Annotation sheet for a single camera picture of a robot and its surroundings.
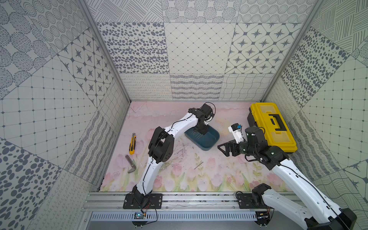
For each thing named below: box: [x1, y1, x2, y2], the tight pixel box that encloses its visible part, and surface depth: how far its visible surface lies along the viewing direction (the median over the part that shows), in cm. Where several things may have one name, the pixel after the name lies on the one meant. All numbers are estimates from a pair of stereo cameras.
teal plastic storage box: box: [184, 125, 220, 151], surface depth 99 cm
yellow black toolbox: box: [247, 102, 298, 153], surface depth 88 cm
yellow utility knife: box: [128, 132, 137, 155], surface depth 96 cm
